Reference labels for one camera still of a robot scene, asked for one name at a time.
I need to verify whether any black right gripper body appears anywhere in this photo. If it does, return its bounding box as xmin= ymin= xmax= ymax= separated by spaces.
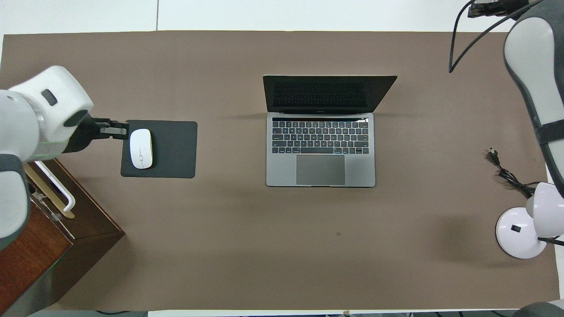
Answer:
xmin=467 ymin=0 xmax=529 ymax=18

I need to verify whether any brown wooden box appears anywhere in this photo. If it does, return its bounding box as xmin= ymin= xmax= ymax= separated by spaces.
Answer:
xmin=0 ymin=158 xmax=125 ymax=317

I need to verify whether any white computer mouse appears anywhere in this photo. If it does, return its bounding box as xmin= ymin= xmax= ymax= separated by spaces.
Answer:
xmin=129 ymin=129 xmax=153 ymax=170

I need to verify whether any black mouse pad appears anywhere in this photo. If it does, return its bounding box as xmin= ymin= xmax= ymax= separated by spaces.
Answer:
xmin=121 ymin=120 xmax=198 ymax=179

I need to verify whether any brown table mat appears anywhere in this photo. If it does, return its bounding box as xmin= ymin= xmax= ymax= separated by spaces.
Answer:
xmin=0 ymin=31 xmax=561 ymax=311

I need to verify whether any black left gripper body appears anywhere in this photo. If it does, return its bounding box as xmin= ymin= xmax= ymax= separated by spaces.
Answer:
xmin=64 ymin=114 xmax=103 ymax=154

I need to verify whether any black lamp power cable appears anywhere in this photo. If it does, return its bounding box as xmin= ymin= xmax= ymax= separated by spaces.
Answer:
xmin=486 ymin=150 xmax=536 ymax=199

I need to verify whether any gold handle backing plate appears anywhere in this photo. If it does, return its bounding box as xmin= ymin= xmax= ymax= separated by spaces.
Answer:
xmin=24 ymin=163 xmax=75 ymax=219

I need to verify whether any white desk lamp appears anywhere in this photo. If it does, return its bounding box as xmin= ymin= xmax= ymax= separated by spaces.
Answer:
xmin=495 ymin=182 xmax=564 ymax=259

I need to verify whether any white box handle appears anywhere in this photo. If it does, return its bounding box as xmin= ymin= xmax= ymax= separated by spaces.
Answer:
xmin=34 ymin=161 xmax=76 ymax=212

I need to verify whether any grey laptop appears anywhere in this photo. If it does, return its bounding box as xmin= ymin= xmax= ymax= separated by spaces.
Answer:
xmin=263 ymin=75 xmax=398 ymax=188

